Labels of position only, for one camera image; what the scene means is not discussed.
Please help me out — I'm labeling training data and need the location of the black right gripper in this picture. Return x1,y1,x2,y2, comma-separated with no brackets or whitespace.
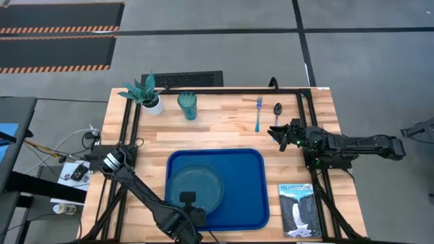
267,118,308,152

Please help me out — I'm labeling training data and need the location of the spoon with teal handle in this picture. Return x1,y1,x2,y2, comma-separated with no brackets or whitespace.
273,102,283,127

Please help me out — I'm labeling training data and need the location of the fork with teal handle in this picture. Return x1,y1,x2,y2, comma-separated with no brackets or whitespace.
254,96,264,133

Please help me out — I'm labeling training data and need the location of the teal round plate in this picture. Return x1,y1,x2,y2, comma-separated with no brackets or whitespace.
165,163,225,215

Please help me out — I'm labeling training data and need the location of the teal faceted plastic cup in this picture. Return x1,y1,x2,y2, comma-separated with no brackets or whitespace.
176,91,198,121

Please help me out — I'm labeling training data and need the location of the blue plastic tray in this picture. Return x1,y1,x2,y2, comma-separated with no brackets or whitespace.
165,148,271,232

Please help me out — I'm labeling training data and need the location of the Yellowstone waterfall picture card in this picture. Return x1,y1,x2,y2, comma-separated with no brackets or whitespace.
277,183,323,239

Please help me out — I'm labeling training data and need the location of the black floor vent grate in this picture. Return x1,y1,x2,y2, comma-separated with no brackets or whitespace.
140,70,224,88

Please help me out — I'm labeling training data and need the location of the green plant in white pot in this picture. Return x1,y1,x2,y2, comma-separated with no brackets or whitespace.
117,70,164,117

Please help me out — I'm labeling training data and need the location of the black handheld controller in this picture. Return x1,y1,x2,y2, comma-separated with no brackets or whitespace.
70,163,89,182

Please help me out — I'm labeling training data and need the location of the clear plastic bottle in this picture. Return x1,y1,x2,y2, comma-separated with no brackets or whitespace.
52,202,78,216

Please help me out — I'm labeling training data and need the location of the black power adapter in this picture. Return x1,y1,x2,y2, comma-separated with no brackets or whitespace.
83,130,101,142

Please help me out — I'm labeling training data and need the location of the white paper sheet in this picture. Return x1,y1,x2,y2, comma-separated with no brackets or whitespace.
50,161,92,206

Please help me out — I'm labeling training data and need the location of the black side table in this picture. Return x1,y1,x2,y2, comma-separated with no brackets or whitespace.
5,165,87,244

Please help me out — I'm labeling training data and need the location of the blue flat item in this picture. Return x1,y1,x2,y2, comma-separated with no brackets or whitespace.
0,122,20,162

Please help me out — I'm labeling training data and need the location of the grey desk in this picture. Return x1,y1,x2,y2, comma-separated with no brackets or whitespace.
0,96,38,244

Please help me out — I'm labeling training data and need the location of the black mat with hazard stripes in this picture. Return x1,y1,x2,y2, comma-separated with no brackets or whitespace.
0,35,118,75
0,1,125,35

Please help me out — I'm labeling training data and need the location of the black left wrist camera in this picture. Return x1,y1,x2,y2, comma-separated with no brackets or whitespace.
178,191,197,208

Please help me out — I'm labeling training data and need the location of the black aluminium table frame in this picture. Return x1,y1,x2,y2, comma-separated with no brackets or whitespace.
76,87,370,244

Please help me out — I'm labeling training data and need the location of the white cable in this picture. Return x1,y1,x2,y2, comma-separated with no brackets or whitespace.
23,127,101,174

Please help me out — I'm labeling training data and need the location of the yellow cable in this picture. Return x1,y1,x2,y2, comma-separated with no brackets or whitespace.
25,140,52,157

